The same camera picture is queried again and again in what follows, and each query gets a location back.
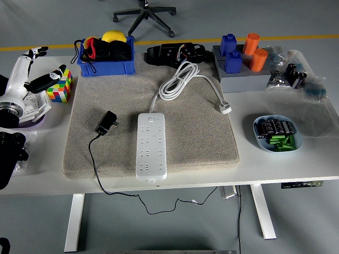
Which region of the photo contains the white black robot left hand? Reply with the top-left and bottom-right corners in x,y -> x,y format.
0,46 -> 67,107

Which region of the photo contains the black plug with cord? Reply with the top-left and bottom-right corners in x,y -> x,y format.
88,110 -> 221,215

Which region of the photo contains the white power strip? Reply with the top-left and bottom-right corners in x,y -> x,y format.
135,112 -> 168,183

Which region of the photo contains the colourful puzzle cube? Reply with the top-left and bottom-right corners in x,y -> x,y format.
47,69 -> 74,103

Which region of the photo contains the purple dish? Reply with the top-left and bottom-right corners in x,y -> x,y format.
16,112 -> 48,130

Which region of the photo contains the clear bag of screws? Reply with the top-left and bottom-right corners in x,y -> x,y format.
14,131 -> 38,174

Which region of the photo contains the blue plastic bin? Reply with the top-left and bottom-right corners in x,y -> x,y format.
76,36 -> 136,77

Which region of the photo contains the yellow ball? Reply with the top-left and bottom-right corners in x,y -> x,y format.
101,30 -> 127,43

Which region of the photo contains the black office chair base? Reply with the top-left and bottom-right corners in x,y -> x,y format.
113,0 -> 177,38

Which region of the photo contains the black electronic device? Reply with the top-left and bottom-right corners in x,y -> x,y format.
146,42 -> 208,66

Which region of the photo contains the white table leg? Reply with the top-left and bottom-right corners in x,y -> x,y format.
250,184 -> 278,240
64,193 -> 85,252

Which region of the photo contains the black robot body part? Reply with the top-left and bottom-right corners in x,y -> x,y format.
0,237 -> 11,254

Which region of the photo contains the grey-brown mat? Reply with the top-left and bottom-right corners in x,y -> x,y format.
61,52 -> 240,180

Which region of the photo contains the blue block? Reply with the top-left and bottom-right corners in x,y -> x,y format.
224,50 -> 243,74
219,33 -> 237,57

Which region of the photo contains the grey block base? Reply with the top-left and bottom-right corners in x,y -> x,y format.
211,44 -> 272,93

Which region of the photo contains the orange cylinder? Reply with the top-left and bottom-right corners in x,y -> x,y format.
249,48 -> 269,72
242,32 -> 260,56

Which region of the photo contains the clear bag of dark parts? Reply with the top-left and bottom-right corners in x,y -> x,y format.
265,69 -> 288,90

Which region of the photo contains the clear bag of mixed parts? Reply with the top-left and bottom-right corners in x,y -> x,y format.
263,45 -> 291,71

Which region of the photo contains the clear bag of black capacitors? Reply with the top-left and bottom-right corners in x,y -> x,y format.
284,62 -> 309,89

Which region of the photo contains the light blue dish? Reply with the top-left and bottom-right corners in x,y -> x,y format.
253,114 -> 302,153

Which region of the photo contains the large empty clear bag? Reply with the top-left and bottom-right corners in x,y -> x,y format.
270,50 -> 339,138

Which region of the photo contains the clear bag of blue parts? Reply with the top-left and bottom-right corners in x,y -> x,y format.
301,75 -> 328,103

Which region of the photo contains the black table control box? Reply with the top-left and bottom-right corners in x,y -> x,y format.
281,180 -> 324,189

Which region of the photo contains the black drawstring pouch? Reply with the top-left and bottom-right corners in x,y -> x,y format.
70,37 -> 133,75

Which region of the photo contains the white power strip cable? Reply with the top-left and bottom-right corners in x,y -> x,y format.
149,61 -> 233,115

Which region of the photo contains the silver bracket under table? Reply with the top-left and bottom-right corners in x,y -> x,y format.
219,186 -> 240,199

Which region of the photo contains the thin black hanging cable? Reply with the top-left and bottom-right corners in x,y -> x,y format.
237,185 -> 242,254

